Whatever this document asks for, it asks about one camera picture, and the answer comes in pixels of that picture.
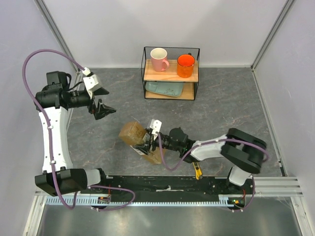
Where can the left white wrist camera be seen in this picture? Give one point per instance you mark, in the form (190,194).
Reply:
(91,82)

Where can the yellow utility knife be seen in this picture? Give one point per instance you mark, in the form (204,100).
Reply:
(198,172)

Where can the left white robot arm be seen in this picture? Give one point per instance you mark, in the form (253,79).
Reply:
(58,174)

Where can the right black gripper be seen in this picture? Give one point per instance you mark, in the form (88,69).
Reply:
(145,148)

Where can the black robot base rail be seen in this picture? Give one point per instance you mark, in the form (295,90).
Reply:
(177,189)

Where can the orange glass cup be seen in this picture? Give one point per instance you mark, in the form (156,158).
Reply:
(185,65)

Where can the black wire wooden shelf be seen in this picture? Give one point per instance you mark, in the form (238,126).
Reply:
(148,74)

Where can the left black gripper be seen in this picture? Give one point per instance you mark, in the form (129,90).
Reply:
(101,111)

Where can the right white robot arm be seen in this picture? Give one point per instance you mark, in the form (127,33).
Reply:
(245,151)

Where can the slotted cable duct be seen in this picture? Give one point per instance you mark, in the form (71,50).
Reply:
(98,202)

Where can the teal rectangular plate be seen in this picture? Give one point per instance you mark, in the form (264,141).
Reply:
(165,88)

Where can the pink ceramic mug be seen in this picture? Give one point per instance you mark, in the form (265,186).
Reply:
(159,59)

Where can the brown cardboard express box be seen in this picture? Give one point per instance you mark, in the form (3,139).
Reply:
(132,134)

